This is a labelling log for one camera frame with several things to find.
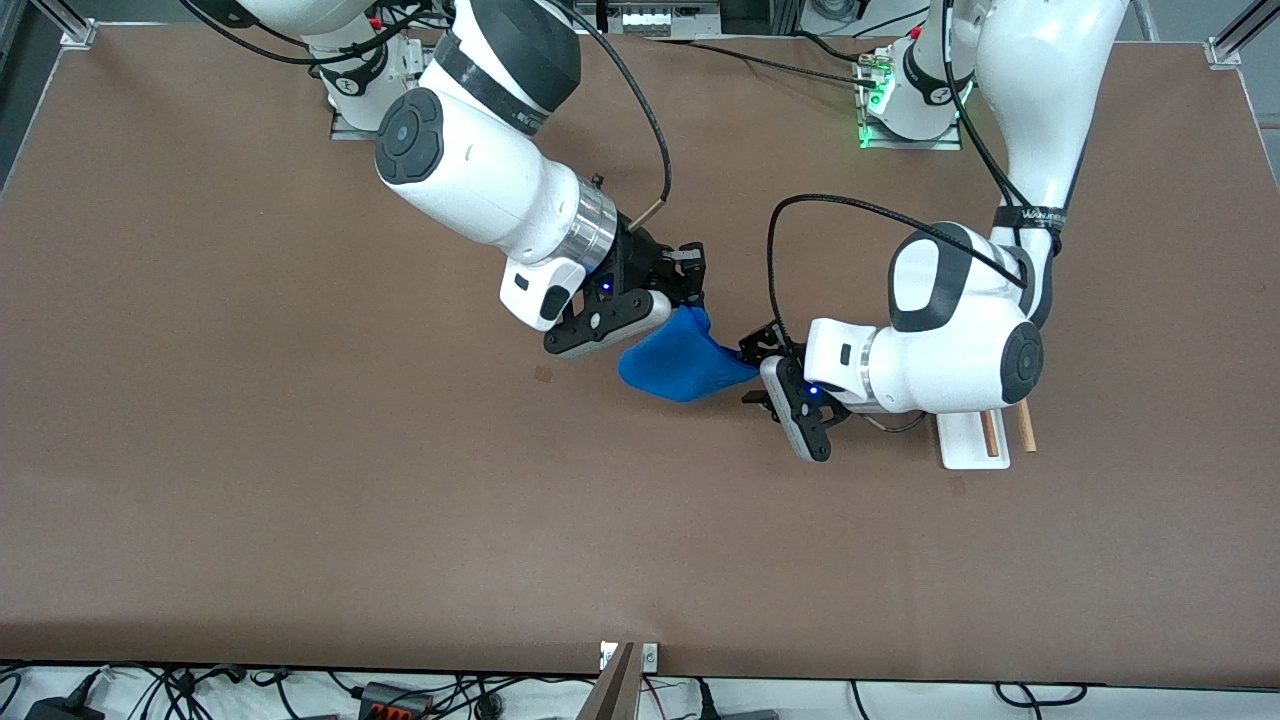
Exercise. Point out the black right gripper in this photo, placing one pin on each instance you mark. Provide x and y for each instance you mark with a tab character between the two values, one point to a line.
637	258

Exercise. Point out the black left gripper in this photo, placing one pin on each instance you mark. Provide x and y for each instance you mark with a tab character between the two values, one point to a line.
768	343

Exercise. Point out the blue microfibre towel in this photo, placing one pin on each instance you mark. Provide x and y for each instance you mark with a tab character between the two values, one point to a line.
680	365

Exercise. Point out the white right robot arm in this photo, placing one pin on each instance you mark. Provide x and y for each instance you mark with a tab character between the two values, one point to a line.
470	170

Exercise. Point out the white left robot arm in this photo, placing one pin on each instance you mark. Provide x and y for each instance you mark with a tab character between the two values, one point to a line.
950	340

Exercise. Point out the white rack with wooden bars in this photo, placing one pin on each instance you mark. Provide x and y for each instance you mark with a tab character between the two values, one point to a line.
965	450

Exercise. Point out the white power strip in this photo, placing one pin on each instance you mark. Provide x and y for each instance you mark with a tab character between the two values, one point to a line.
660	18

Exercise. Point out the black and orange connector box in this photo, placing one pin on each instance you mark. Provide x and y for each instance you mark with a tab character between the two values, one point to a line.
395	700

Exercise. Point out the black power adapter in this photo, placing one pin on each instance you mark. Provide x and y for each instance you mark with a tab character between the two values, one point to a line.
62	710

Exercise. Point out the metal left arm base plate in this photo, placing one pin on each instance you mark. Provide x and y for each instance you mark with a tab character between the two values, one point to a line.
948	145

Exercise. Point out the white metal camera bracket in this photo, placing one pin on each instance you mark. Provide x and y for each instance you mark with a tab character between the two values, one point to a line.
650	657

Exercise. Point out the brown camera post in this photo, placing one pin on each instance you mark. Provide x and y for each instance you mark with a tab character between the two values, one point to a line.
612	695

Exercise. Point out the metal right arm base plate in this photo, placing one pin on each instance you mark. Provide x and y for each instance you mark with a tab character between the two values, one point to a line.
350	125

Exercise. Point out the metal table corner bracket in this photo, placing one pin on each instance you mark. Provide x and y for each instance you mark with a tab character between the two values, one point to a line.
78	36
1222	53

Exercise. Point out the aluminium frame profile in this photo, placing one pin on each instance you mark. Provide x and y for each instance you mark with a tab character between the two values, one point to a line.
1250	25

